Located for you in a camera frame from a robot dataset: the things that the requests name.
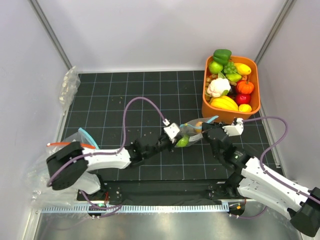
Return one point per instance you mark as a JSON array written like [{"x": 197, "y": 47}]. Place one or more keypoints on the green grape bunch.
[{"x": 230, "y": 68}]

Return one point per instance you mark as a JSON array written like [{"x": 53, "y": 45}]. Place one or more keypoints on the clear zip bag blue zipper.
[{"x": 189, "y": 130}]

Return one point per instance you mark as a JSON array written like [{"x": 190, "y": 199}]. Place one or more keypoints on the green bell pepper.
[{"x": 222, "y": 56}]

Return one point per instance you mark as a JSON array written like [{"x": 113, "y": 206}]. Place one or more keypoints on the slotted cable duct rail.
[{"x": 130, "y": 209}]

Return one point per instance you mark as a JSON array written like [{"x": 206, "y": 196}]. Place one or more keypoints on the yellow mango fruit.
[{"x": 242, "y": 69}]

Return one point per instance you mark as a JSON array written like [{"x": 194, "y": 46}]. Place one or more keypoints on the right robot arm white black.
[{"x": 252, "y": 179}]

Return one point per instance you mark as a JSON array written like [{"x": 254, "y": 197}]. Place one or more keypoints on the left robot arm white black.
[{"x": 71, "y": 165}]

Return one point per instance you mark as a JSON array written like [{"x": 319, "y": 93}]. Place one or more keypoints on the green apple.
[{"x": 215, "y": 67}]

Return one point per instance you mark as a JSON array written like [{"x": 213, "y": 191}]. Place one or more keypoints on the bag of white pieces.
[{"x": 69, "y": 87}]

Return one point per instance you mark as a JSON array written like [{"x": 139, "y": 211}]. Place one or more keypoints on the yellow lemon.
[{"x": 245, "y": 108}]

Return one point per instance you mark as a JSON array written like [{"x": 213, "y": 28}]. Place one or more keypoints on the brown nut cluster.
[{"x": 209, "y": 79}]

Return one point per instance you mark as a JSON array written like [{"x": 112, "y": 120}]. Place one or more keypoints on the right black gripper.
[{"x": 205, "y": 127}]

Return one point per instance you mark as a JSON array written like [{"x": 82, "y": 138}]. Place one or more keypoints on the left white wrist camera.
[{"x": 172, "y": 130}]

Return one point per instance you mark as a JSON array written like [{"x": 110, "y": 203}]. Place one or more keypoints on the small orange pumpkin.
[{"x": 245, "y": 87}]

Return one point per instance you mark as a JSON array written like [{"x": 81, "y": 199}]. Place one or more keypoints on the white cauliflower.
[{"x": 218, "y": 87}]

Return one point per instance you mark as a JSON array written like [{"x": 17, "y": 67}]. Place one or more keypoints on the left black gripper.
[{"x": 171, "y": 145}]

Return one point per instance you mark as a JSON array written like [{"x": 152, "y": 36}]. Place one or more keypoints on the spare zip bag blue zipper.
[{"x": 88, "y": 138}]

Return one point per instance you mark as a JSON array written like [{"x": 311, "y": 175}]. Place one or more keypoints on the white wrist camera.
[
  {"x": 172, "y": 130},
  {"x": 234, "y": 129}
]

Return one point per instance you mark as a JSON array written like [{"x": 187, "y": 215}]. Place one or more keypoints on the pile of clear zip bags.
[{"x": 37, "y": 176}]

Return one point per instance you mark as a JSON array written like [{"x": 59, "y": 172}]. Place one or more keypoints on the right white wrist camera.
[{"x": 234, "y": 129}]

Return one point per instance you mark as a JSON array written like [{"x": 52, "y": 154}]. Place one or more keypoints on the red apple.
[{"x": 241, "y": 99}]

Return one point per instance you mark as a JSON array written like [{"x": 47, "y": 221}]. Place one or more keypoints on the yellow star fruit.
[{"x": 224, "y": 102}]

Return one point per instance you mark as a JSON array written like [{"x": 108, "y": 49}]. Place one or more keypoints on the orange mango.
[{"x": 198, "y": 126}]

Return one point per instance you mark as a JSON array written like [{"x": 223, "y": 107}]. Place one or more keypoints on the black gridded mat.
[{"x": 116, "y": 108}]

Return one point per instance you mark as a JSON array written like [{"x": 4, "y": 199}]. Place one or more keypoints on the orange plastic basket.
[{"x": 228, "y": 116}]

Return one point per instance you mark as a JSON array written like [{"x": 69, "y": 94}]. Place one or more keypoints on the green lime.
[{"x": 183, "y": 142}]

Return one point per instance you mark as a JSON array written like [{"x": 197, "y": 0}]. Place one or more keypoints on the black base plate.
[{"x": 169, "y": 192}]

